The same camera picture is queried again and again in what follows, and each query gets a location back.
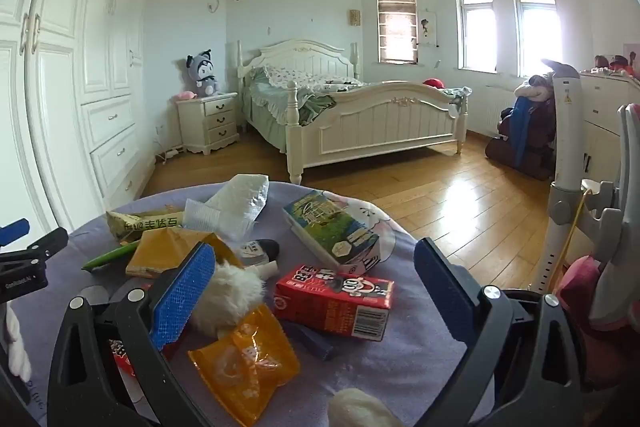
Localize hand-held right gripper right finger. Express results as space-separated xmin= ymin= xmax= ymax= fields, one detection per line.
xmin=413 ymin=237 xmax=587 ymax=427

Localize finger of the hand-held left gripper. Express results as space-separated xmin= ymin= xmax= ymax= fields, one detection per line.
xmin=0 ymin=227 xmax=69 ymax=267
xmin=0 ymin=218 xmax=32 ymax=244

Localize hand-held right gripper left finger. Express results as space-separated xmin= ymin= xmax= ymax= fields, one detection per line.
xmin=47 ymin=241 xmax=217 ymax=427

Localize red drink carton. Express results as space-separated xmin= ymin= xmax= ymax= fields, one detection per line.
xmin=272 ymin=264 xmax=395 ymax=342

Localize mustard orange packet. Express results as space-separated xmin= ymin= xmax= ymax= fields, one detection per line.
xmin=124 ymin=227 xmax=246 ymax=281

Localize white fluffy ball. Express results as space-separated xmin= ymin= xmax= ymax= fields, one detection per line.
xmin=327 ymin=387 xmax=397 ymax=427
xmin=192 ymin=259 xmax=267 ymax=339

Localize white knitted cloth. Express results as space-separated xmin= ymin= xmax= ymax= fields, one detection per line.
xmin=2 ymin=304 xmax=33 ymax=380

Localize green pen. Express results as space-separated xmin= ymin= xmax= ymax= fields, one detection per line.
xmin=81 ymin=239 xmax=144 ymax=271

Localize red snack packet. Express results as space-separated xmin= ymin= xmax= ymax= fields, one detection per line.
xmin=107 ymin=336 xmax=177 ymax=379

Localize yellow green snack wrapper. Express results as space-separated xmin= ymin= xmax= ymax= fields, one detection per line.
xmin=105 ymin=207 xmax=187 ymax=244

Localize orange translucent wrapper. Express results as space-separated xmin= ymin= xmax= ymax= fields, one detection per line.
xmin=187 ymin=304 xmax=302 ymax=427

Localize white crumpled plastic bag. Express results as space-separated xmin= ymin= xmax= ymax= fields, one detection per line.
xmin=183 ymin=174 xmax=271 ymax=241

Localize green white milk carton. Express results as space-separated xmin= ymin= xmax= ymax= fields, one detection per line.
xmin=282 ymin=189 xmax=397 ymax=279

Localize pink plush cushion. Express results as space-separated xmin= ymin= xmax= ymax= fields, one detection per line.
xmin=556 ymin=256 xmax=640 ymax=390

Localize white power strip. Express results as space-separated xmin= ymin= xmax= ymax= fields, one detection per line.
xmin=154 ymin=147 xmax=187 ymax=164

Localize cream nightstand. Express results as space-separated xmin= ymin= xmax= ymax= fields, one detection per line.
xmin=175 ymin=92 xmax=242 ymax=156

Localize cream wooden bed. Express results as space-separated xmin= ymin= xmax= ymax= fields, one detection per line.
xmin=236 ymin=39 xmax=471 ymax=186

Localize dark maroon massage chair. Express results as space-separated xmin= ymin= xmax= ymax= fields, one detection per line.
xmin=485 ymin=104 xmax=559 ymax=182

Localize blue cloth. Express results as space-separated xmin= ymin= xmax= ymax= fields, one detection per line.
xmin=510 ymin=97 xmax=537 ymax=168

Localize white built-in wardrobe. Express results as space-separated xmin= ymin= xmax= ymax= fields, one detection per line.
xmin=0 ymin=0 xmax=157 ymax=235

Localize white radiator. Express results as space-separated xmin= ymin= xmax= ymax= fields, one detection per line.
xmin=467 ymin=84 xmax=519 ymax=138

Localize white column with warning label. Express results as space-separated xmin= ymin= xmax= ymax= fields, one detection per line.
xmin=532 ymin=76 xmax=587 ymax=294

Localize grey purple plush toy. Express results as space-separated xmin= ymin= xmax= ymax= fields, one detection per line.
xmin=186 ymin=50 xmax=221 ymax=98

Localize pile of clothes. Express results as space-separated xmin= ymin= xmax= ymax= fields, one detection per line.
xmin=515 ymin=59 xmax=581 ymax=104

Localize white pink study chair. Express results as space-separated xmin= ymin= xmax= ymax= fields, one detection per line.
xmin=582 ymin=103 xmax=640 ymax=333

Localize white cabinet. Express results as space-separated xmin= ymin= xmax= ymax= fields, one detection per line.
xmin=577 ymin=71 xmax=640 ymax=188

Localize narrow bright window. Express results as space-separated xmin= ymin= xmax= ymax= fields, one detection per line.
xmin=454 ymin=0 xmax=499 ymax=73

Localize window with roller blind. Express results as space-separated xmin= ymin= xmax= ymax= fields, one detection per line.
xmin=376 ymin=0 xmax=419 ymax=66

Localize wide bright window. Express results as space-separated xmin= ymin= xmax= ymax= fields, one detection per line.
xmin=509 ymin=0 xmax=562 ymax=78

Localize red items on cabinet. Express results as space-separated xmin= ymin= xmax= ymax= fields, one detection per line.
xmin=592 ymin=51 xmax=640 ymax=78

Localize wall poster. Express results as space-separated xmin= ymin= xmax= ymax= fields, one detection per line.
xmin=419 ymin=9 xmax=440 ymax=48

